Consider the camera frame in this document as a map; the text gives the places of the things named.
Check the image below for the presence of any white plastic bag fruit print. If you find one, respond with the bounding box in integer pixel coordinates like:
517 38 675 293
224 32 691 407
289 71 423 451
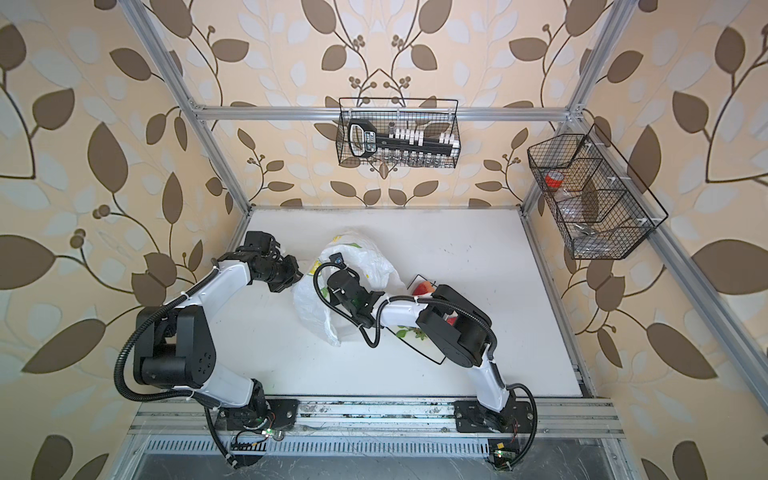
291 230 406 347

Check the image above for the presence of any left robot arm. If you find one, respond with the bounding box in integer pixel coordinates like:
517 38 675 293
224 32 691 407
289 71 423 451
113 231 301 469

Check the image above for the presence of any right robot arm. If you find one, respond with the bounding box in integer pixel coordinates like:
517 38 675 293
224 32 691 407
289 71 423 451
311 260 538 471

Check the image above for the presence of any green fake leafy sprig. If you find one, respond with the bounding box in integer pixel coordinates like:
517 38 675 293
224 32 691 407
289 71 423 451
397 327 427 341

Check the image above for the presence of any white tray black rim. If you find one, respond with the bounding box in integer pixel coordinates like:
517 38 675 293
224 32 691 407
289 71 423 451
392 273 476 366

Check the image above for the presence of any red item in right basket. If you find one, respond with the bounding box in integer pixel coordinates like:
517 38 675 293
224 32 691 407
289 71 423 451
543 170 564 191

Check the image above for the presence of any black handled tool in basket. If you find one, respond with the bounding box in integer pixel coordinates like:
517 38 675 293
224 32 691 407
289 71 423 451
345 119 461 161

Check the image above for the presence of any back black wire basket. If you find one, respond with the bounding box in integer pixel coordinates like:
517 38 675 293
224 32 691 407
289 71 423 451
335 96 462 169

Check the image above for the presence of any black wire basket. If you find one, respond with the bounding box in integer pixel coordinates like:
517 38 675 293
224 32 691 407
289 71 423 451
527 125 668 260
335 96 462 169

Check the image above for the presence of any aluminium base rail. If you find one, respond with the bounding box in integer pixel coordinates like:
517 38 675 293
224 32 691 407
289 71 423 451
125 394 625 457

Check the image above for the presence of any right black wire basket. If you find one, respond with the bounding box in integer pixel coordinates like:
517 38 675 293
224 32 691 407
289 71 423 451
527 125 668 260

